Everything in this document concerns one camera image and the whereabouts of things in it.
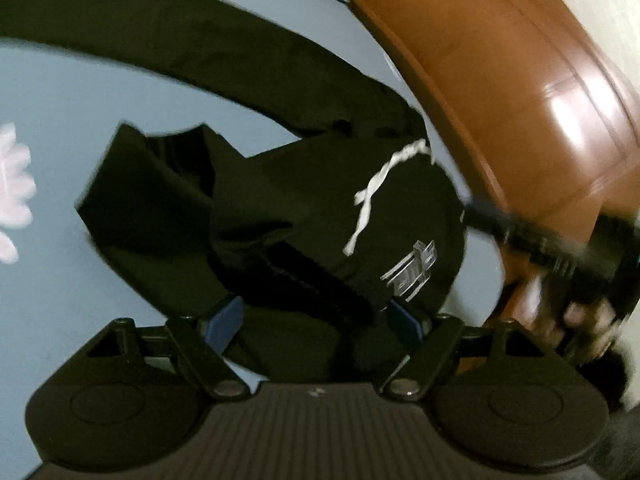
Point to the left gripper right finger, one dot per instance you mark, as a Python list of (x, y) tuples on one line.
[(482, 400)]

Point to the blue patterned bed sheet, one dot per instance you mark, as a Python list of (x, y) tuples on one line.
[(66, 109)]

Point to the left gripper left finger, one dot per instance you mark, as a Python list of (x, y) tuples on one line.
[(132, 395)]

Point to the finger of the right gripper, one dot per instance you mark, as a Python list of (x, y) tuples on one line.
[(503, 227)]

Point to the person's right hand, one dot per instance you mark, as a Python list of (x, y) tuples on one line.
[(580, 332)]

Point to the black sweatpants with drawstring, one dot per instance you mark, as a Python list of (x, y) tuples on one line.
[(329, 240)]

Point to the wooden headboard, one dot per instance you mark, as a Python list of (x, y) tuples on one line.
[(539, 120)]

